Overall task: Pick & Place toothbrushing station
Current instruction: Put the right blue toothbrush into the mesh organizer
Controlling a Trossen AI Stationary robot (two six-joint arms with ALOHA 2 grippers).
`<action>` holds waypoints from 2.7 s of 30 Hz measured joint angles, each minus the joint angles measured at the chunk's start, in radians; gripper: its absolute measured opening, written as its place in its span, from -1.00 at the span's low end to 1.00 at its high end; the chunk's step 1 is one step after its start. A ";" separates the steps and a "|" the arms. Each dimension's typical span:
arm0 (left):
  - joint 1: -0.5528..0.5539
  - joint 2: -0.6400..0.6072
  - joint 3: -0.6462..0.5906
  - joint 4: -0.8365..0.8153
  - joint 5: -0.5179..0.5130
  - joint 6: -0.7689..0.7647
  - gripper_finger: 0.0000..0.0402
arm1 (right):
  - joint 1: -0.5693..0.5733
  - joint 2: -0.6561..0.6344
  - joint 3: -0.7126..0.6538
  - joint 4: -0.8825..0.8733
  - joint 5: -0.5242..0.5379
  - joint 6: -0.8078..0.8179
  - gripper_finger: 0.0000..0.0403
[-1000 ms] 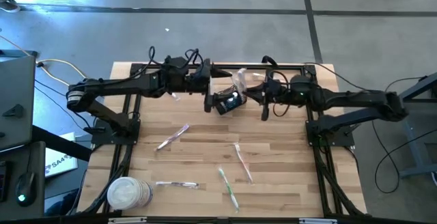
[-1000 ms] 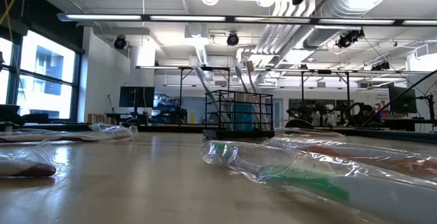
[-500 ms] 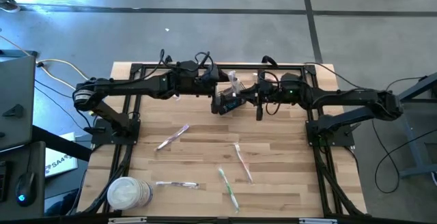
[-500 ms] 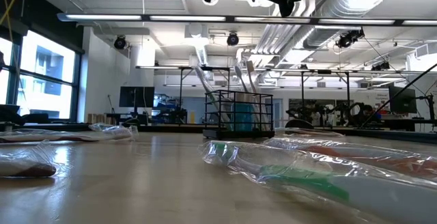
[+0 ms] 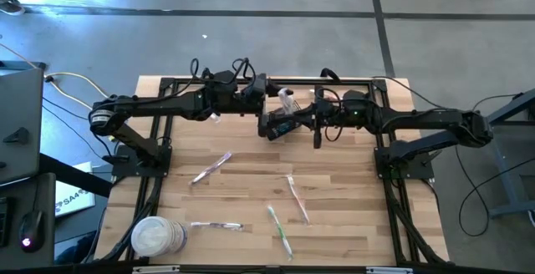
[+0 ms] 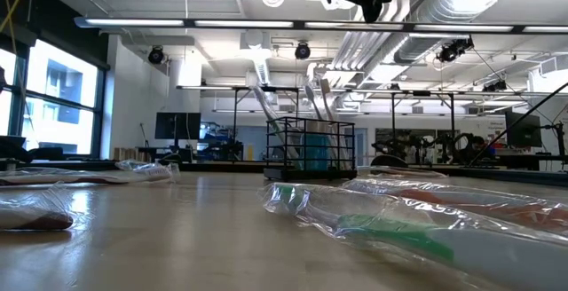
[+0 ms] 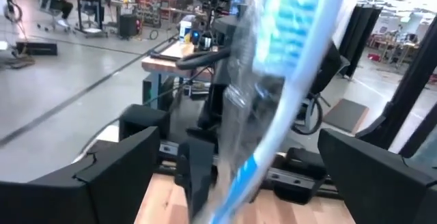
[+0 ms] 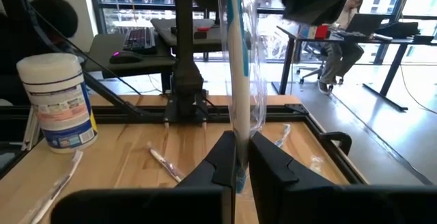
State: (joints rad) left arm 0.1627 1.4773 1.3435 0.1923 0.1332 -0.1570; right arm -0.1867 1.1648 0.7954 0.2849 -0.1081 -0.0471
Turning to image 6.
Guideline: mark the teal mouthwash bottle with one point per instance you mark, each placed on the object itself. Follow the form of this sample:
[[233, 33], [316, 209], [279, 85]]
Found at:
[[308, 153], [324, 153]]

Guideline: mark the orange toothbrush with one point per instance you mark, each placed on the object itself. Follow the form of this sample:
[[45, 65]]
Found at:
[[488, 209]]

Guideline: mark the purple toothbrush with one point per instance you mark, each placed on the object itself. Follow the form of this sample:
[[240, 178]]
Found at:
[[66, 176]]

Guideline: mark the black ceiling spotlight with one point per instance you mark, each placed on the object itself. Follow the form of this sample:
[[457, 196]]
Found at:
[[450, 52], [302, 51], [156, 55]]

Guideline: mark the silver ceiling ducts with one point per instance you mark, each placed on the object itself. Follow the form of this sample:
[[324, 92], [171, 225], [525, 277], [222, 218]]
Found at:
[[386, 60]]

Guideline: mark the long ceiling light strip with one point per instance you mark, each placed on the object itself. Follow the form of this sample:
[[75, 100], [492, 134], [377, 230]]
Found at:
[[133, 22]]

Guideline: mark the black background robot arms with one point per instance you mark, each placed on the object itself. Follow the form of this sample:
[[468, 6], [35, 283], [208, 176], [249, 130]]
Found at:
[[426, 144]]

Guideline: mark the black monitor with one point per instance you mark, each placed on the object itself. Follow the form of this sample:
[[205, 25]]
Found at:
[[177, 125], [523, 129]]

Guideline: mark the person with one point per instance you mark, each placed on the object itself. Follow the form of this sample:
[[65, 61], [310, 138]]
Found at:
[[479, 147]]

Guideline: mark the wooden blocks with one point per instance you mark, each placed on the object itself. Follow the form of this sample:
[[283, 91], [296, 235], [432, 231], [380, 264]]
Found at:
[[131, 154]]

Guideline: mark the green wrapped toothbrush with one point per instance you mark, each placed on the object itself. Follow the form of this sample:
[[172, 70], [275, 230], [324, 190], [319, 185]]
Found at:
[[390, 233]]

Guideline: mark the large window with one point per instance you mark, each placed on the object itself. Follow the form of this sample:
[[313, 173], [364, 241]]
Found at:
[[62, 104]]

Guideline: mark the dark wrapped toothbrush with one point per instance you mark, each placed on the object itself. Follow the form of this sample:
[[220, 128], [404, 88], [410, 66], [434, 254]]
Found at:
[[35, 220]]

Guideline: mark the black background rig frame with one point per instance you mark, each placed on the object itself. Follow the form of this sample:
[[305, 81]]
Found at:
[[392, 118]]

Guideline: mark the black aluminium table frame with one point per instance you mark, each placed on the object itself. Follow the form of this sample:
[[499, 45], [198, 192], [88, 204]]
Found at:
[[213, 167]]

